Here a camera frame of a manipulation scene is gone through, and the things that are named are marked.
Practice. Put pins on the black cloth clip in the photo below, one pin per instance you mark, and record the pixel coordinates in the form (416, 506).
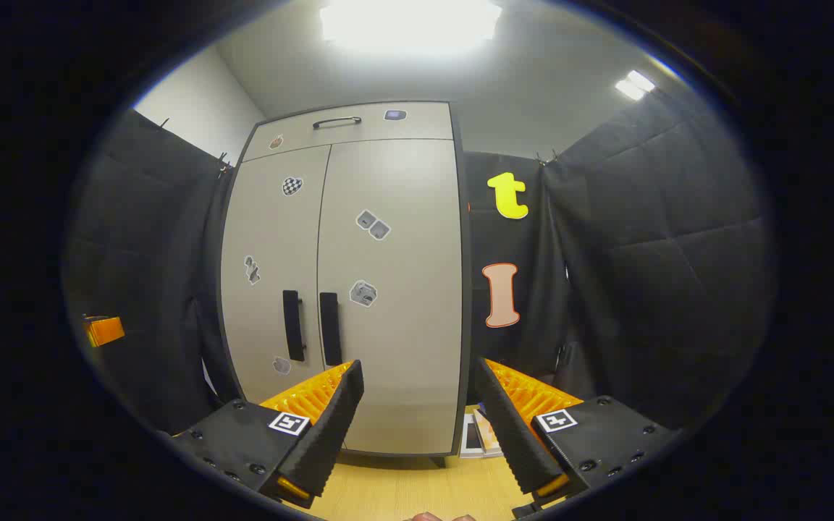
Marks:
(224, 165)

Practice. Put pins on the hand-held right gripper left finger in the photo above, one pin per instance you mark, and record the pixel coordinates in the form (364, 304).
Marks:
(330, 434)

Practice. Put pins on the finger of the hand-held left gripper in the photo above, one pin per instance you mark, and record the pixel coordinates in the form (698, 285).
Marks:
(104, 331)

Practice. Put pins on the large ceiling light panel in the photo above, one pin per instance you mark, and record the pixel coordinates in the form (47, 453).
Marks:
(410, 22)

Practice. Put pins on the small ceiling light panel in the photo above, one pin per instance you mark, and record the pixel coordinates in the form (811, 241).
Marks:
(634, 85)

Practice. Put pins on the grey shoe cabinet door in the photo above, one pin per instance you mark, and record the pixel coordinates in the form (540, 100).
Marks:
(268, 231)
(402, 340)

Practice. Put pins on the black backdrop cloth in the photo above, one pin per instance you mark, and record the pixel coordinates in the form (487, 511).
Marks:
(656, 275)

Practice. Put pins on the colourful cover book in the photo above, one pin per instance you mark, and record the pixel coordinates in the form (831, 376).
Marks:
(491, 434)

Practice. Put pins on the grey cabinet drawer front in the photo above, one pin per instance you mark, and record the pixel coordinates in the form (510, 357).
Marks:
(388, 130)

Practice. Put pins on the white bordered book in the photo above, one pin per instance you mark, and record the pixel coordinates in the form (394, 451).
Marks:
(470, 438)

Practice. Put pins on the grey double-door shoe cabinet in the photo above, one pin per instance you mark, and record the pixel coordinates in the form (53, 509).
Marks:
(466, 304)

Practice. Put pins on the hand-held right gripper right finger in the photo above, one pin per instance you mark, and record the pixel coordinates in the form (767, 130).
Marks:
(507, 434)

